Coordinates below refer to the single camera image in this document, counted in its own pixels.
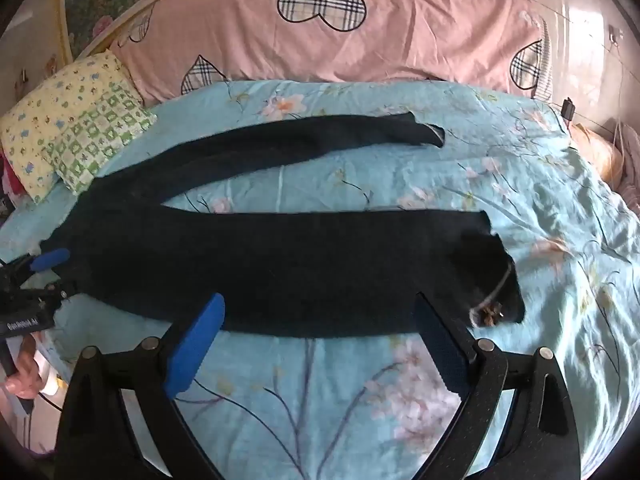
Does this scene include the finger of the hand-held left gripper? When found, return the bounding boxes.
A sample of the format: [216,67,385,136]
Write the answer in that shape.
[30,283,70,307]
[0,247,71,282]

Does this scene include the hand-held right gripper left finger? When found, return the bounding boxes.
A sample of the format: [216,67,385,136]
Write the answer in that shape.
[55,294,226,480]

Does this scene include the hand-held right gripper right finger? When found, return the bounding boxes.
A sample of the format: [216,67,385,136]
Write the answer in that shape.
[412,292,583,480]

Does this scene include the black pants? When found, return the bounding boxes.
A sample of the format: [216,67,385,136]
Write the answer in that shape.
[39,111,526,338]

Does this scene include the person's left hand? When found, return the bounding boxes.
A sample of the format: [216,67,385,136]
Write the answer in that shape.
[7,336,44,401]

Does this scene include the magenta cloth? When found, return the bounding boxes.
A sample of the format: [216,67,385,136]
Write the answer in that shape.
[0,152,27,213]

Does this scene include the light blue floral bed sheet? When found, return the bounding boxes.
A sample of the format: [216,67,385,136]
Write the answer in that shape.
[0,80,640,480]

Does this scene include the yellow printed pillow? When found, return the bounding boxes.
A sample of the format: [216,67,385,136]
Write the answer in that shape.
[0,51,141,205]

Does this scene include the green checkered pillow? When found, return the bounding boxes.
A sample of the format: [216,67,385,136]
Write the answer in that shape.
[42,82,158,197]

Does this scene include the peach pink cloth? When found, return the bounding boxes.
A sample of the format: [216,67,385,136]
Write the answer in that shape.
[570,122,627,187]

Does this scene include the pink quilt with plaid hearts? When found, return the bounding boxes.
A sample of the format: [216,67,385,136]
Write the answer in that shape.
[110,0,555,107]

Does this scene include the white cable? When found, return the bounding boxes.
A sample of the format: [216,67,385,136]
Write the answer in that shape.
[611,119,632,163]

